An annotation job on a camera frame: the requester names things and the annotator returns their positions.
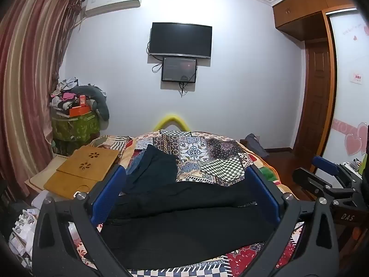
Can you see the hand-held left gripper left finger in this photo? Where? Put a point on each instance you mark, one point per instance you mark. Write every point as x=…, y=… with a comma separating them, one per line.
x=106, y=197

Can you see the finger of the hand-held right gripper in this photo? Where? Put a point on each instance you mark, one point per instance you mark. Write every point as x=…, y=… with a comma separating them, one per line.
x=310, y=182
x=327, y=166

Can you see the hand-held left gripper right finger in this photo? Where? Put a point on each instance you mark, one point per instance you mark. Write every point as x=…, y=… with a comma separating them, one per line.
x=266, y=197

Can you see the black pants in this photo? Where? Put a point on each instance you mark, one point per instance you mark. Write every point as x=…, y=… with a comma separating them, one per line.
x=187, y=230

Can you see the orange floral quilt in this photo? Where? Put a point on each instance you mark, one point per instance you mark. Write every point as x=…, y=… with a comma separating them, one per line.
x=271, y=176

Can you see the wooden lap desk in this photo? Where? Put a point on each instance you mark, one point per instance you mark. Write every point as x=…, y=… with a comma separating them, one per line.
x=77, y=167

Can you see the blue jeans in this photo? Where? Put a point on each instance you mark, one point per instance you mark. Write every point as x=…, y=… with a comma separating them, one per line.
x=137, y=161

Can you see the dark grey bag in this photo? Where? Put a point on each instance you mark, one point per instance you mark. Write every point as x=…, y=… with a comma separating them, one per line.
x=255, y=144

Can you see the striped patterned cloth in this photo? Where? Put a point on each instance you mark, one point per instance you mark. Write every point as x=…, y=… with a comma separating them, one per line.
x=111, y=142

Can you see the dark teal garment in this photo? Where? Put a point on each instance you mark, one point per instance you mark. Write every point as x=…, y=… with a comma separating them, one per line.
x=155, y=167

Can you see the white heart-print wardrobe door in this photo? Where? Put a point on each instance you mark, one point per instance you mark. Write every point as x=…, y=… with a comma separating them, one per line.
x=348, y=106

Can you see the light wooden side table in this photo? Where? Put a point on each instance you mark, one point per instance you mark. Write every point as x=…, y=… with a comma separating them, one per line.
x=43, y=173

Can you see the brown wooden door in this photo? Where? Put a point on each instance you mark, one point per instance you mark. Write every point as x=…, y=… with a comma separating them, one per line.
x=314, y=98

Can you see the green patterned storage box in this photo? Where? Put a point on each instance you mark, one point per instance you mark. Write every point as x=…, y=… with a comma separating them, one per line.
x=76, y=127

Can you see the patchwork printed blanket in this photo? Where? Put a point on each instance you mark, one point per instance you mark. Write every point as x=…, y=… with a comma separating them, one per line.
x=201, y=155

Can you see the white paper clutter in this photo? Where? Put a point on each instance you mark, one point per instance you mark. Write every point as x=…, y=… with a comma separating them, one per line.
x=24, y=228

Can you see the orange flat box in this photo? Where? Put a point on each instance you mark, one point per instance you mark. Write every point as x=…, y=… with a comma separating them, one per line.
x=80, y=110

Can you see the small red box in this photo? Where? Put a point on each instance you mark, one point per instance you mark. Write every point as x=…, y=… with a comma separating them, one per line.
x=82, y=100

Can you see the pile of mixed clothes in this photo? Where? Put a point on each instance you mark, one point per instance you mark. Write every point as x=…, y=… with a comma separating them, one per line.
x=65, y=92

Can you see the striped pink curtain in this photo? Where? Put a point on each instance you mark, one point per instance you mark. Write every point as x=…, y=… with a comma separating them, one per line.
x=26, y=78

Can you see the wooden overhead cabinet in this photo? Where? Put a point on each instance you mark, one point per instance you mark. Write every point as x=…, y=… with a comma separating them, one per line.
x=305, y=8

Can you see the white air conditioner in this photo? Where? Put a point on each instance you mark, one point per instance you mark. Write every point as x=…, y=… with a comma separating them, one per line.
x=112, y=1

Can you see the yellow curved bed frame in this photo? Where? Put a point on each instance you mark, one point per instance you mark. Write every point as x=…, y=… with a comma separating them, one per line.
x=170, y=119

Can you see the small black wall monitor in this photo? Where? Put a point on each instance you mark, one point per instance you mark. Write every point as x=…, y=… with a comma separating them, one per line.
x=179, y=69

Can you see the black wall television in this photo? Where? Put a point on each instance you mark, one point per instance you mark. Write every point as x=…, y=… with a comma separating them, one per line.
x=180, y=40

